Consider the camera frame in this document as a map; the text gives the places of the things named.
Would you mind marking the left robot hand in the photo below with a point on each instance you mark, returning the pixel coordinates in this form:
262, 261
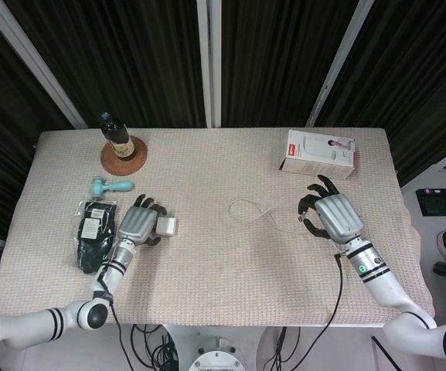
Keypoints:
137, 224

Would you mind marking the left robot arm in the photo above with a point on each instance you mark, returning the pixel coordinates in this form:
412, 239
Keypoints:
72, 318

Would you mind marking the white product box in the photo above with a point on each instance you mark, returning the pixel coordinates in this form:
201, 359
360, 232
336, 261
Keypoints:
319, 164

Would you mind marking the white charger adapter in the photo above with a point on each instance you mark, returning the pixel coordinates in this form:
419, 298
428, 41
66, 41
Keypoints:
167, 227

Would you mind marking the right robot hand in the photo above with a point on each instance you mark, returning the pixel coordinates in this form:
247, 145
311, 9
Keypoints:
338, 216

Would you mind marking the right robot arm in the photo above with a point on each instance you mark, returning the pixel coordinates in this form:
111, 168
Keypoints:
385, 286

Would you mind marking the white frame post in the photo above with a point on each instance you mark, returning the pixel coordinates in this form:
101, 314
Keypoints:
41, 73
338, 65
209, 62

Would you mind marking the brown glass bottle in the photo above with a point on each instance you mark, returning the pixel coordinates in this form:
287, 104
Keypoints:
119, 141

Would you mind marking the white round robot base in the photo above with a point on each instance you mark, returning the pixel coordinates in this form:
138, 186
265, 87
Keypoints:
215, 353

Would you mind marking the black flat electronic device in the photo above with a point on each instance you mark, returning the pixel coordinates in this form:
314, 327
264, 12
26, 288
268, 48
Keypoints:
443, 201

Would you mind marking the beige woven tablecloth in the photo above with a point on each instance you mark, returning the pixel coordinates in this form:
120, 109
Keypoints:
226, 278

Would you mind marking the light blue massage roller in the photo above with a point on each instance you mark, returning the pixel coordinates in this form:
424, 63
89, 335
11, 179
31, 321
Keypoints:
114, 187

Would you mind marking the round brown woven coaster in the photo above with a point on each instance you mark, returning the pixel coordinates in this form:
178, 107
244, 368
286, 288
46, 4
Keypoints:
110, 166

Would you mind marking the packaged black socks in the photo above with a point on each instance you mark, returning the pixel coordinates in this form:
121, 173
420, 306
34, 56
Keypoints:
91, 239

